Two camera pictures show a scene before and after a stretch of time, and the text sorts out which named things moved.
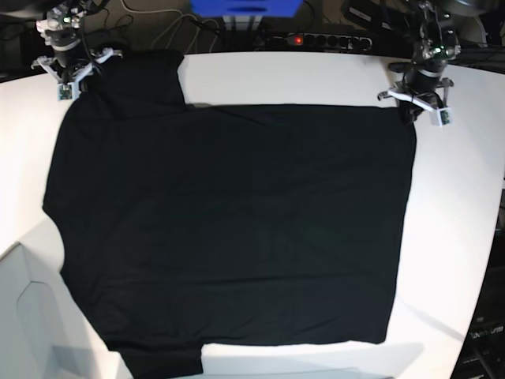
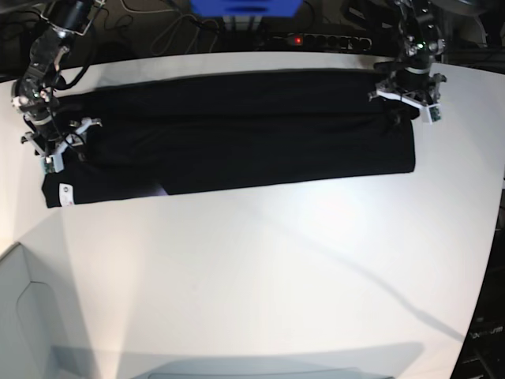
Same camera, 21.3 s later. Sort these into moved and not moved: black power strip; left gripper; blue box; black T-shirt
Moved: left gripper; black T-shirt
Not moved: black power strip; blue box
